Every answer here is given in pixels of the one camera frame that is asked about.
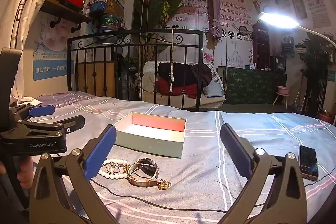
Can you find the red cloth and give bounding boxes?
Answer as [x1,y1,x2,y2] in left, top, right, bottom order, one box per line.
[155,80,198,98]

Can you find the yellow wooden board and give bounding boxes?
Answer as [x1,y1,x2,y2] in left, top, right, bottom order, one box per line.
[76,61,116,99]

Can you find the white wicker swing chair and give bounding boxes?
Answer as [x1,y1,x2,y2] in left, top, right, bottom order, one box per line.
[138,61,227,109]

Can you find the dark clothes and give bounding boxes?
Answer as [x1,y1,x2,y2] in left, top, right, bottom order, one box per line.
[157,63,213,83]

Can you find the white floor lamp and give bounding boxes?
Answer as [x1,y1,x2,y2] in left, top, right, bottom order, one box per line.
[257,11,336,52]

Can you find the tall potted plant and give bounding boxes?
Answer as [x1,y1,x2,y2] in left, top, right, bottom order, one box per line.
[297,32,334,117]

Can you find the grey striped bedsheet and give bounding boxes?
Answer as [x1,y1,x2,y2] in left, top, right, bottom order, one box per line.
[9,91,336,224]

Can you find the dark wooden wall shelf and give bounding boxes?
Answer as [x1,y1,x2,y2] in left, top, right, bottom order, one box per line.
[39,0,92,24]

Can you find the person's left hand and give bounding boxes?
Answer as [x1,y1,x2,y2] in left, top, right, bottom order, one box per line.
[16,156,34,189]

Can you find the black iron bed frame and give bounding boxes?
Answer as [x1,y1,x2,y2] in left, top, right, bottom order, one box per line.
[67,29,204,111]

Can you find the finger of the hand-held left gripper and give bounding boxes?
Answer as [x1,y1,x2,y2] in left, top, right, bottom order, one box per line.
[9,105,55,125]
[16,115,86,136]

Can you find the small wall rack with bottles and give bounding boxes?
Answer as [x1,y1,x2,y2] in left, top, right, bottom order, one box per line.
[281,36,295,57]

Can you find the green patterned counter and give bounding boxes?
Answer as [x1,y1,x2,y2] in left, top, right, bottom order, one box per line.
[226,67,288,105]

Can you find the blue basket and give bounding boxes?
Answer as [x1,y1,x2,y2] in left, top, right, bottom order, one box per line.
[91,1,107,12]

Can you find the white pearl bracelet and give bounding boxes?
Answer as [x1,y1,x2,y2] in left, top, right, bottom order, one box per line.
[98,158,129,179]

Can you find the black smartphone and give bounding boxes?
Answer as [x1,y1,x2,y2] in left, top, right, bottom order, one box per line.
[299,145,319,182]

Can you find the large printed wall banner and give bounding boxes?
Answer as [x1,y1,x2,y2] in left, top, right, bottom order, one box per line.
[178,0,268,69]

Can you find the light blue cushion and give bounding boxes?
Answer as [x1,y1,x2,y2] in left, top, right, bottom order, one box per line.
[202,81,225,98]

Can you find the wristwatch with tan strap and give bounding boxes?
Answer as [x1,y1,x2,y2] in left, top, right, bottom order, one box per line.
[127,157,160,187]

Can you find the white tassel rope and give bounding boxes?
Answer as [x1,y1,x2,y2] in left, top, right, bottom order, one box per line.
[169,27,175,94]

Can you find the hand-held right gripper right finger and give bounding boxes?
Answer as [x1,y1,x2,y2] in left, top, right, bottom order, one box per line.
[220,123,307,224]

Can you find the green box with pink lining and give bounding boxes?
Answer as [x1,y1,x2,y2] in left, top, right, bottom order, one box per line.
[113,112,187,159]

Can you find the face wall poster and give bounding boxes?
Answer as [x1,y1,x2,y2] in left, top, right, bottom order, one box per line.
[33,14,76,81]

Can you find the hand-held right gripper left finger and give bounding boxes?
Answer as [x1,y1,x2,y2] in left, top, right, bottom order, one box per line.
[29,124,117,224]

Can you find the white curtain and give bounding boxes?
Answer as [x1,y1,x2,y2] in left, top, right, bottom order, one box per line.
[0,0,69,106]

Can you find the green round tin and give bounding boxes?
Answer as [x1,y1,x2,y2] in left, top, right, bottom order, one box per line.
[101,14,124,33]

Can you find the red phone booth cabinet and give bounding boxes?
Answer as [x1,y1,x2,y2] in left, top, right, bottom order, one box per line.
[252,22,271,71]

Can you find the pink stool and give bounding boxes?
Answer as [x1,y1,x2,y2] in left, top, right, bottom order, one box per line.
[273,85,290,109]

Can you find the black cable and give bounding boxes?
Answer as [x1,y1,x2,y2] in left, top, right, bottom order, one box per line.
[91,173,336,214]

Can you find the hanging purple cloth bundle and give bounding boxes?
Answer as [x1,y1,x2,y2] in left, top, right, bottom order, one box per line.
[205,0,226,50]

